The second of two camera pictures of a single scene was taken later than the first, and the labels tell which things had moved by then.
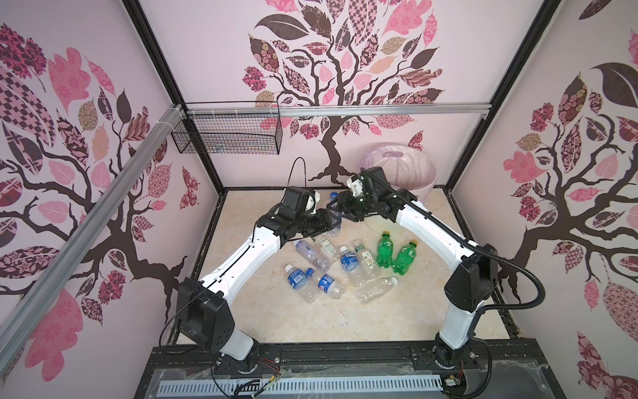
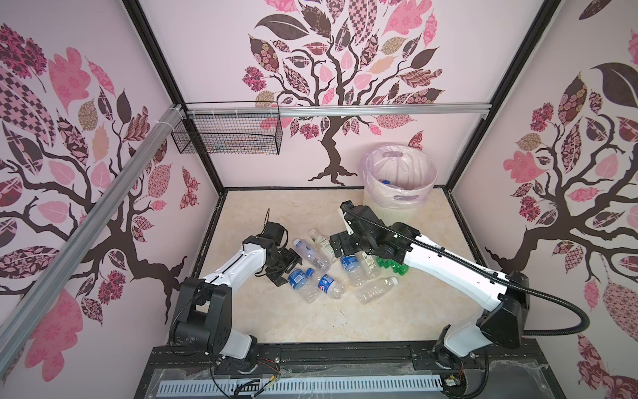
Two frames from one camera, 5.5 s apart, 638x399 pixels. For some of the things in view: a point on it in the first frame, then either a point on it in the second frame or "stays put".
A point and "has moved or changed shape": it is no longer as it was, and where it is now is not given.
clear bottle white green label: (329, 249) stays put
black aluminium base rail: (512, 361) stays put
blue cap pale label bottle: (336, 231) has moved or changed shape
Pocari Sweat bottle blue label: (351, 267) stays put
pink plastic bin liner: (405, 166) stays put
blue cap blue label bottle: (328, 284) stays put
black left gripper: (324, 223) -> (292, 258)
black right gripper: (343, 205) -> (341, 238)
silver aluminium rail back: (338, 110) stays put
